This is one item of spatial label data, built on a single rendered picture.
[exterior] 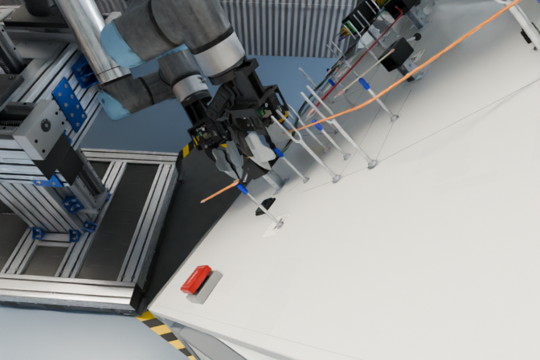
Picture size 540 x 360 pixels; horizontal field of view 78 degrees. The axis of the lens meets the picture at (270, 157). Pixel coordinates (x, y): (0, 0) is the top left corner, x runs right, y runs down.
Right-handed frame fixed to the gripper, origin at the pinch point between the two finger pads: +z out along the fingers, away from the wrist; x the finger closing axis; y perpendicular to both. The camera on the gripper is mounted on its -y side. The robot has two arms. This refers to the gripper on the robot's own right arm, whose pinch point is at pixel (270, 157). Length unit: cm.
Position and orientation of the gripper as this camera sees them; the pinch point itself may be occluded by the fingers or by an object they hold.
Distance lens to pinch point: 65.5
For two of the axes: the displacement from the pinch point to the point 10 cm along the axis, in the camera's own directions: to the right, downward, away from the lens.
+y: 7.3, 0.5, -6.9
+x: 5.4, -6.6, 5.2
